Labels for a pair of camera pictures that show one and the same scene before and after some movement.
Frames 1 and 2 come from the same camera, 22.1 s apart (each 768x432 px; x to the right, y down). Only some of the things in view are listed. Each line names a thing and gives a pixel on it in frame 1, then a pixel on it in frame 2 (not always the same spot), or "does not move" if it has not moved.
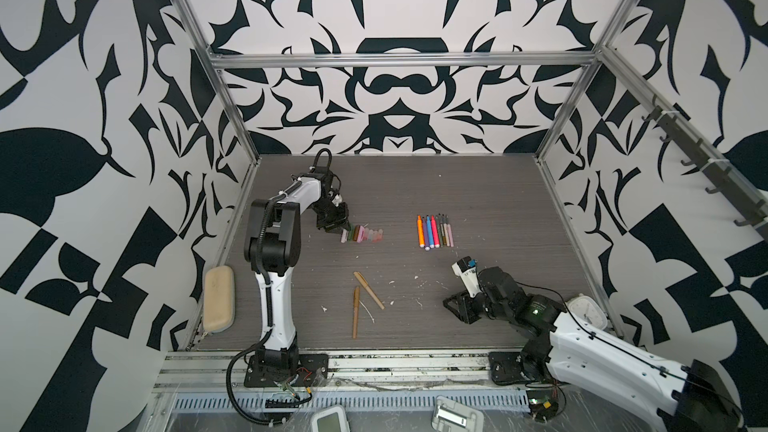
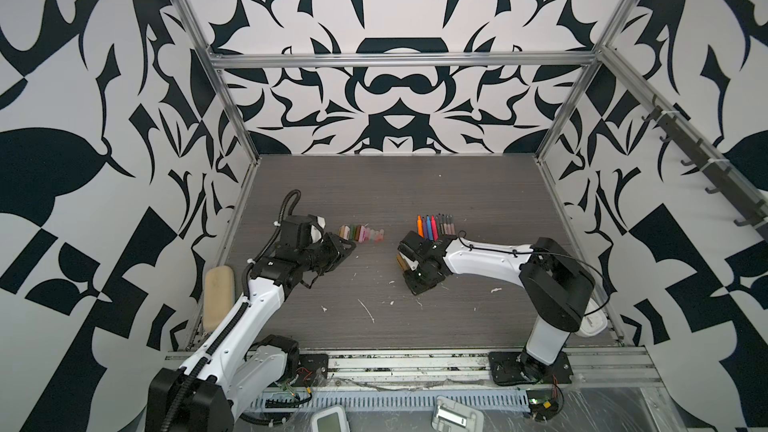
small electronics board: (542, 404) does not move
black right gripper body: (494, 311) → (418, 279)
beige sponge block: (219, 299) does not move
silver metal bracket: (451, 415) does not move
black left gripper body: (330, 217) → (318, 256)
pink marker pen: (436, 240) does not move
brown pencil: (356, 302) → (402, 262)
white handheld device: (331, 419) does not move
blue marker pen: (430, 232) does not move
